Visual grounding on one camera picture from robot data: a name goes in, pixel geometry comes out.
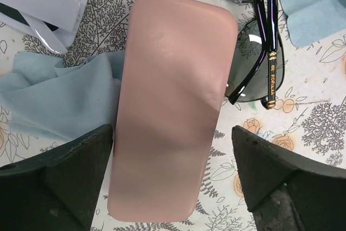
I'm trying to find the white frame sunglasses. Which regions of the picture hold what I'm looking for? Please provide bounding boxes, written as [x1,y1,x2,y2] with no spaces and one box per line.
[1,0,88,55]

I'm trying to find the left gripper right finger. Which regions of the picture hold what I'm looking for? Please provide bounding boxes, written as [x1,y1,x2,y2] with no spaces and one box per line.
[232,126,345,230]

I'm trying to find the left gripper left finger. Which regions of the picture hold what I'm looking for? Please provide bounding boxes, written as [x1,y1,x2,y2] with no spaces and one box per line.
[1,124,113,230]

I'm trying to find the black sunglasses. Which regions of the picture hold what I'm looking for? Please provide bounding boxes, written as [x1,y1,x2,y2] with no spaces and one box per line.
[225,0,285,109]

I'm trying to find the pink glasses case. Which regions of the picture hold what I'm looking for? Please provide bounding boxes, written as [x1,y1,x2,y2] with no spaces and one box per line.
[108,0,238,222]

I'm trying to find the light blue cloth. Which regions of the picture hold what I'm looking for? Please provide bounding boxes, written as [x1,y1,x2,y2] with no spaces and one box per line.
[1,50,125,142]
[280,0,345,48]

